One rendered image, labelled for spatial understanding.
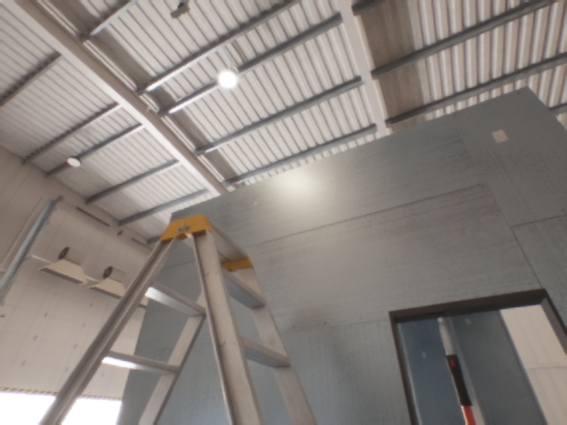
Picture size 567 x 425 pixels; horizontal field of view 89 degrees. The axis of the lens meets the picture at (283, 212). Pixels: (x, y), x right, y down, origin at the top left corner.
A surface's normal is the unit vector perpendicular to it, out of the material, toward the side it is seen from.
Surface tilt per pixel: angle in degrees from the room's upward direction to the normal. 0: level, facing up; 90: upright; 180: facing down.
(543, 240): 90
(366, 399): 90
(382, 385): 90
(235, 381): 88
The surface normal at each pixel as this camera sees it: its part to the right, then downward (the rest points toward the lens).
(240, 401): -0.40, -0.57
